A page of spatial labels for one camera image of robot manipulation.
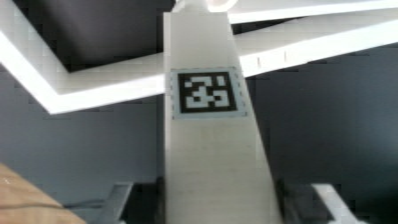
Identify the white fence rail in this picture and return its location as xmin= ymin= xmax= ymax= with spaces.
xmin=46 ymin=8 xmax=398 ymax=114
xmin=0 ymin=0 xmax=75 ymax=114

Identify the white front fence rail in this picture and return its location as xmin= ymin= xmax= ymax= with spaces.
xmin=46 ymin=8 xmax=398 ymax=114

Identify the white left fence rail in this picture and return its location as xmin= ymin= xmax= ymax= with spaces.
xmin=0 ymin=0 xmax=75 ymax=114

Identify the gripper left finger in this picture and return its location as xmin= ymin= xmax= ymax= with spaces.
xmin=96 ymin=182 xmax=164 ymax=224

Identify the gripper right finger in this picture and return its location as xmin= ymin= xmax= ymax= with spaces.
xmin=277 ymin=180 xmax=368 ymax=224

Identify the white desk top tray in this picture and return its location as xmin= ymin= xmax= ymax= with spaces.
xmin=206 ymin=0 xmax=398 ymax=24

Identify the white desk leg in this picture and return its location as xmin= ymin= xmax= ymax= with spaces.
xmin=164 ymin=0 xmax=283 ymax=224

